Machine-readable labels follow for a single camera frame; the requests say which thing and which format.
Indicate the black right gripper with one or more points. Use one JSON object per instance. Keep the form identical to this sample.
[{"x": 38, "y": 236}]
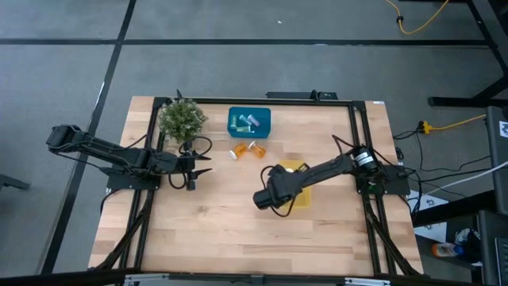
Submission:
[{"x": 289, "y": 176}]

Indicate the silver metal bracket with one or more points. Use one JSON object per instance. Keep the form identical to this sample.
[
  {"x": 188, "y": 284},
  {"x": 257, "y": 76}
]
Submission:
[{"x": 367, "y": 281}]

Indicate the small purple medicine bottle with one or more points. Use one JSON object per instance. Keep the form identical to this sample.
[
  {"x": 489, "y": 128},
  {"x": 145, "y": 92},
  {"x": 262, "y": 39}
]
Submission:
[{"x": 254, "y": 120}]

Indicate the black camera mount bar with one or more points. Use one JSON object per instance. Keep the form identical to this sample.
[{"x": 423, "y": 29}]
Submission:
[{"x": 301, "y": 95}]

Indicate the grey computer cabinet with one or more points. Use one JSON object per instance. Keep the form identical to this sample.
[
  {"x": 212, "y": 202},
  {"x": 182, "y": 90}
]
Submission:
[{"x": 499, "y": 159}]

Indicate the dark grey furniture foot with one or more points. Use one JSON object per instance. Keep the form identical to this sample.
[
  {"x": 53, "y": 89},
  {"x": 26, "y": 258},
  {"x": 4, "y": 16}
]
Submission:
[{"x": 14, "y": 182}]

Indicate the yellow translucent plastic bin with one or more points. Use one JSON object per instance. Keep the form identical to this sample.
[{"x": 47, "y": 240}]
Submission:
[{"x": 305, "y": 198}]

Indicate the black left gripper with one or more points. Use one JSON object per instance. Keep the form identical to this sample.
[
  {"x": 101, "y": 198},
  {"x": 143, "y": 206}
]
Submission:
[{"x": 186, "y": 165}]

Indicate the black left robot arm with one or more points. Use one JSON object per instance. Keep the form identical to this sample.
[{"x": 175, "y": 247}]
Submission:
[{"x": 115, "y": 157}]

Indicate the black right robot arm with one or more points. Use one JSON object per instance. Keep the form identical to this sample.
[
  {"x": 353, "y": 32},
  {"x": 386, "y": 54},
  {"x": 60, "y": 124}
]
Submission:
[{"x": 329, "y": 168}]

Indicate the orange bottle on floor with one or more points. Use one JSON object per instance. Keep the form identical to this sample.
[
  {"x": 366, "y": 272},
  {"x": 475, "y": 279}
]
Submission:
[{"x": 446, "y": 249}]

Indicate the blue plastic bin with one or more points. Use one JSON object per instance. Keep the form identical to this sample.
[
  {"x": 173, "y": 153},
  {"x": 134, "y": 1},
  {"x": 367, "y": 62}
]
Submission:
[{"x": 262, "y": 131}]

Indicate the black desk leg frame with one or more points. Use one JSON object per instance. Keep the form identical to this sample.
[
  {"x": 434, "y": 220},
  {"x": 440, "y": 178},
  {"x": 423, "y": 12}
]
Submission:
[{"x": 486, "y": 43}]

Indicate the white printed paper sheet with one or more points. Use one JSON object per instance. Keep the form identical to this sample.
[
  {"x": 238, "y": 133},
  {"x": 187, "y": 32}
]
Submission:
[{"x": 432, "y": 206}]

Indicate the black aluminium table frame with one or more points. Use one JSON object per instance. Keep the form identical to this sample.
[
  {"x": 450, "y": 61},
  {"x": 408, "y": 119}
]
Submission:
[{"x": 278, "y": 101}]

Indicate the small yellowish medicine bottle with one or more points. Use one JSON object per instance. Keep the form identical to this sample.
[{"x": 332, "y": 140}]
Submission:
[{"x": 243, "y": 129}]

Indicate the green potted plant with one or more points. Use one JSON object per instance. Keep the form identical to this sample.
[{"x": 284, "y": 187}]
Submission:
[{"x": 182, "y": 119}]

